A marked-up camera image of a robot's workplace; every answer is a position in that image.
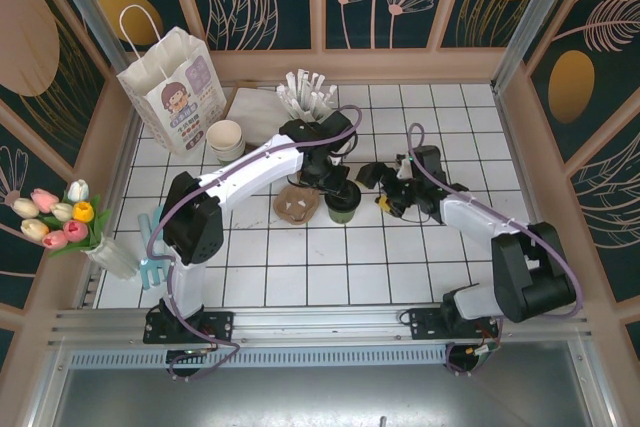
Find black plastic cup lid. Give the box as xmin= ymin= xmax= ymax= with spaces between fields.
xmin=325 ymin=181 xmax=362 ymax=212

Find green paper coffee cup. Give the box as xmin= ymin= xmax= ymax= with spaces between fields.
xmin=324 ymin=181 xmax=363 ymax=226

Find brown cardboard cup carrier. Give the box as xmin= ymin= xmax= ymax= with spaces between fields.
xmin=273 ymin=184 xmax=320 ymax=224

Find white paper sheet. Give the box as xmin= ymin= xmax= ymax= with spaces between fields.
xmin=230 ymin=86 xmax=291 ymax=147

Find white printed paper bag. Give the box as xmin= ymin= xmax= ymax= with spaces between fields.
xmin=116 ymin=4 xmax=227 ymax=157

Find white ribbed vase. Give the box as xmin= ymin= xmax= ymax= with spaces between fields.
xmin=87 ymin=236 xmax=140 ymax=282

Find yellow artificial tulip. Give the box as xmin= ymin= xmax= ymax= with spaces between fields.
xmin=71 ymin=200 xmax=95 ymax=224

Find pink artificial tulip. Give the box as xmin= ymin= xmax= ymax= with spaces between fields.
xmin=31 ymin=188 xmax=60 ymax=213
xmin=42 ymin=230 xmax=69 ymax=251

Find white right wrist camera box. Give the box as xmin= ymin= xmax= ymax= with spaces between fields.
xmin=394 ymin=152 xmax=416 ymax=181

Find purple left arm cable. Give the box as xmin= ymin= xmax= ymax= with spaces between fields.
xmin=148 ymin=104 xmax=364 ymax=383

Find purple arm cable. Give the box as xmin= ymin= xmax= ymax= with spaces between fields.
xmin=148 ymin=104 xmax=364 ymax=383
xmin=407 ymin=122 xmax=586 ymax=378

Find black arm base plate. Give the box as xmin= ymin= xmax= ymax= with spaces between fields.
xmin=143 ymin=310 xmax=236 ymax=346
xmin=408 ymin=306 xmax=502 ymax=342

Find aluminium mounting rail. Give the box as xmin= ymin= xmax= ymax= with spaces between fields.
xmin=48 ymin=300 xmax=594 ymax=348

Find coloured power wires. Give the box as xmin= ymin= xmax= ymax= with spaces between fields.
xmin=444 ymin=316 xmax=503 ymax=377

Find grey slotted cable duct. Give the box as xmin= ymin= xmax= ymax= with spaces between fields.
xmin=67 ymin=345 xmax=454 ymax=369

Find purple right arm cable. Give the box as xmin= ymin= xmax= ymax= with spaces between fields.
xmin=407 ymin=122 xmax=586 ymax=378

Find aluminium corner post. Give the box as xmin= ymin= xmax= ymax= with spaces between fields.
xmin=40 ymin=0 xmax=132 ymax=79
xmin=490 ymin=0 xmax=586 ymax=97

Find aluminium frame bar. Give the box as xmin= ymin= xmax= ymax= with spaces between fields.
xmin=567 ymin=339 xmax=617 ymax=427
xmin=27 ymin=346 xmax=74 ymax=427

